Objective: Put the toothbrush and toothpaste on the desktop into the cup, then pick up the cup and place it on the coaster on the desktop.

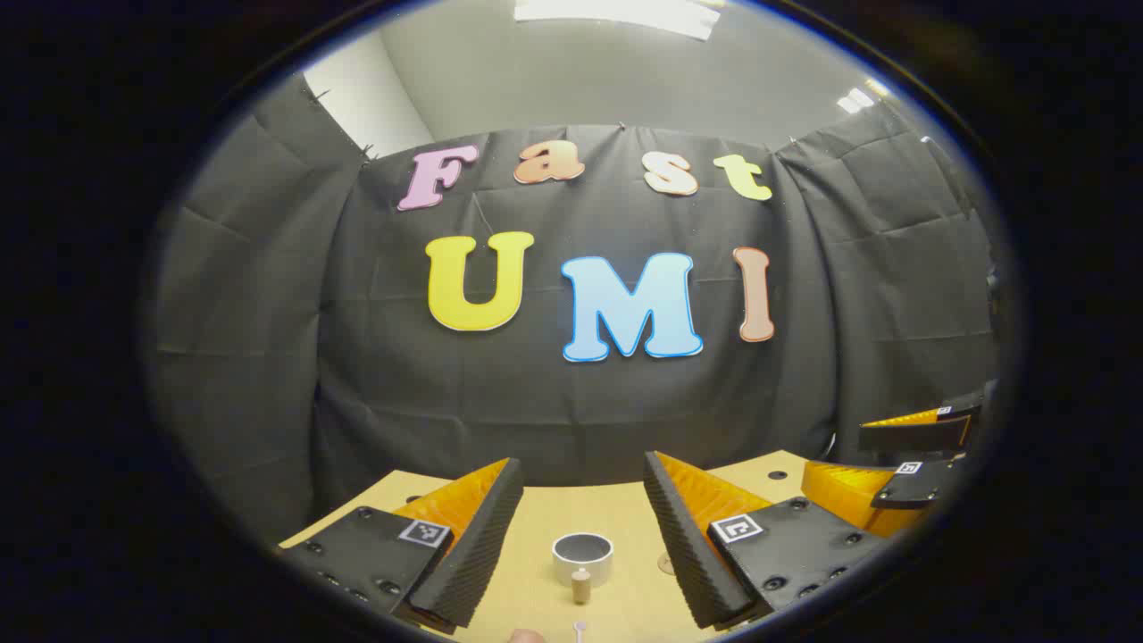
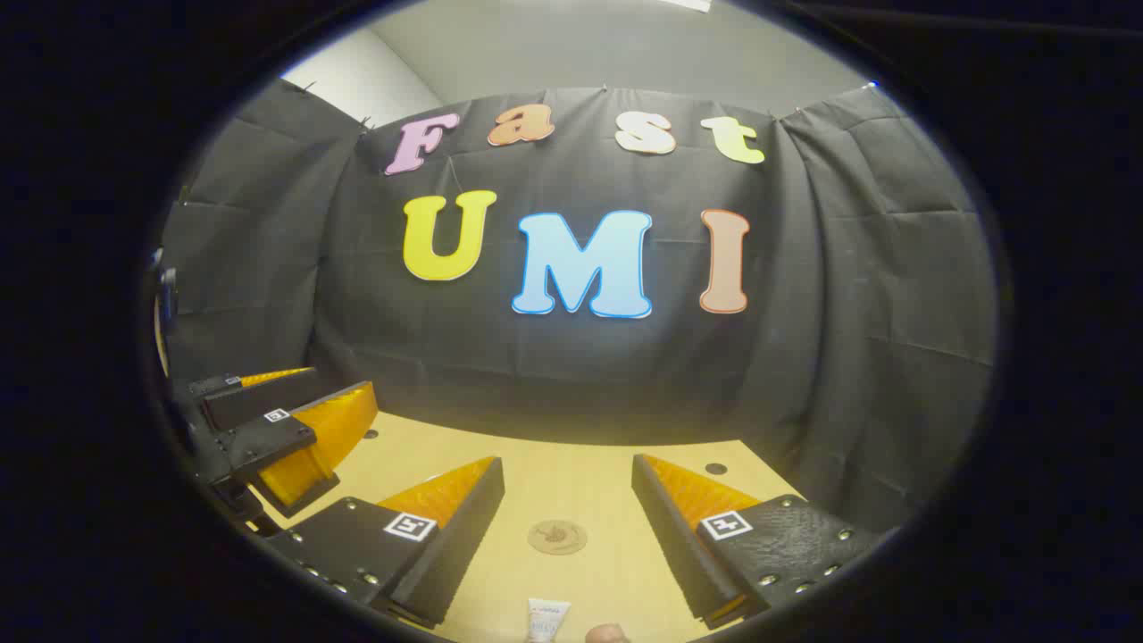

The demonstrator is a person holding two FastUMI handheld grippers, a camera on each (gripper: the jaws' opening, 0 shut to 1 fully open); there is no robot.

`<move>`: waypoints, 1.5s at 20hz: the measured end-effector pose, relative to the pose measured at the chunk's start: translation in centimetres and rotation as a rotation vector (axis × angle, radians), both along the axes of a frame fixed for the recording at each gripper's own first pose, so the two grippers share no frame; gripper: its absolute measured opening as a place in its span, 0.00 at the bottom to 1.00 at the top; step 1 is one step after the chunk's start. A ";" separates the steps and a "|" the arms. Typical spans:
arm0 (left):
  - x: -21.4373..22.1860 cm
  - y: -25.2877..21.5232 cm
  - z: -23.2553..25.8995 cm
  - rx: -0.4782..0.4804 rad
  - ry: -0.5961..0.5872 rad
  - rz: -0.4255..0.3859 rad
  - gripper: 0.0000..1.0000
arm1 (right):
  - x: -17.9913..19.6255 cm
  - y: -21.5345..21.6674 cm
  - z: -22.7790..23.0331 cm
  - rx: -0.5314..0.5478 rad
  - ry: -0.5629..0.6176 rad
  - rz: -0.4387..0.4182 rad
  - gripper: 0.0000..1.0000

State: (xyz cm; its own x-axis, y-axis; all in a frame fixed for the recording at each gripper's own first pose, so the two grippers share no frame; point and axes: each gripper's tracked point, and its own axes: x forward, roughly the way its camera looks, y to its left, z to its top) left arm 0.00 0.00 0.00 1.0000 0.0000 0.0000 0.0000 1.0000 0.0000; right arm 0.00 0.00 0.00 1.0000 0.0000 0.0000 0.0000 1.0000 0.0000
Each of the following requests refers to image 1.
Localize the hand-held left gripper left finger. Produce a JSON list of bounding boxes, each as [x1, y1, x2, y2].
[[279, 457, 525, 637]]

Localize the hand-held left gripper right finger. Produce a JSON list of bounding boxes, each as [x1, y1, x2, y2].
[[643, 451, 885, 630]]

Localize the small ceiling light panel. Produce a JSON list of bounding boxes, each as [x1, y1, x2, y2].
[[838, 79, 891, 114]]

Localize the wooden desktop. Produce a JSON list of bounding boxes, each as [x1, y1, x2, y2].
[[279, 449, 903, 643]]

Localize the white cup with wooden handle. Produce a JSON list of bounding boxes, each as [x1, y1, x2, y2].
[[551, 532, 615, 605]]

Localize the black backdrop cloth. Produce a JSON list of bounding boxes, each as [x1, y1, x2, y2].
[[147, 76, 1001, 537]]

